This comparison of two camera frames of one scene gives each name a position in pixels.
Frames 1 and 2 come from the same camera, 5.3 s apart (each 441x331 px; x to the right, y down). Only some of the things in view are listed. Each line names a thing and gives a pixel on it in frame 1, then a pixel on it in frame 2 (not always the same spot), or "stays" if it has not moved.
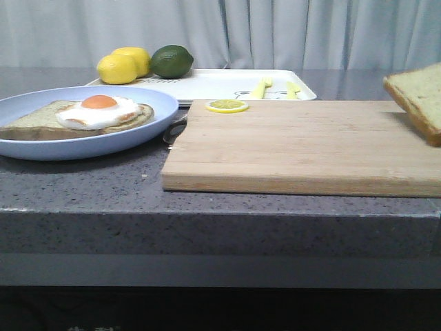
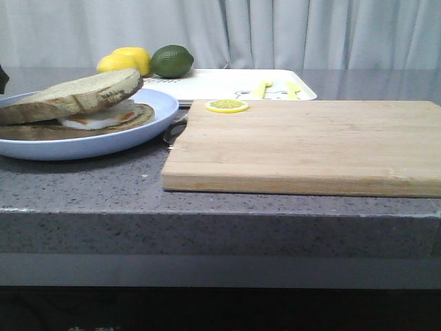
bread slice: [418, 90] to [76, 96]
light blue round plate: [16, 106] stays
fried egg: [98, 112] stays
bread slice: [43, 123] stays
